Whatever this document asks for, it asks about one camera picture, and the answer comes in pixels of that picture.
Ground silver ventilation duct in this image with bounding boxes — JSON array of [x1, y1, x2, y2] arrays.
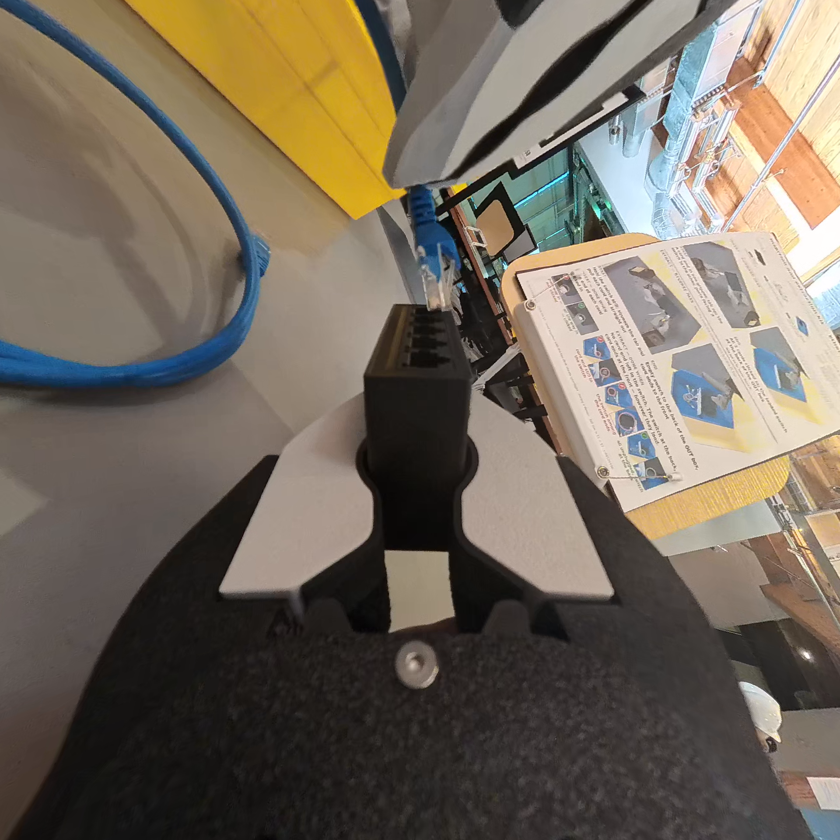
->
[[646, 20, 732, 237]]

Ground yellow plastic bin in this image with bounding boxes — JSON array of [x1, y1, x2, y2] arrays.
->
[[125, 0, 411, 221]]

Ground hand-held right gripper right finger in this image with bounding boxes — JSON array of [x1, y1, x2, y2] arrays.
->
[[451, 395, 616, 632]]

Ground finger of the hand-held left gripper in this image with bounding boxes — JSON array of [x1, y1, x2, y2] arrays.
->
[[459, 0, 765, 183], [382, 0, 565, 191]]

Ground printed instruction sheet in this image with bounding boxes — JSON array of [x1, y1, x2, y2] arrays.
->
[[516, 230, 840, 514]]

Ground white hard hat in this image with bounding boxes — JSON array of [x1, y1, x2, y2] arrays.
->
[[738, 681, 783, 746]]

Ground blue ethernet cable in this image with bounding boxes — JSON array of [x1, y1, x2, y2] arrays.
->
[[0, 0, 458, 388]]

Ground black network switch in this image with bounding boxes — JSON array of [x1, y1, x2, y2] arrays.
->
[[363, 303, 475, 552]]

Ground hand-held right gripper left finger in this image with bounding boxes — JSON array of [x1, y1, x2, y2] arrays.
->
[[220, 392, 388, 632]]

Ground black-framed wooden chair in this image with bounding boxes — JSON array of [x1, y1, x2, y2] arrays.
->
[[469, 185, 539, 263]]

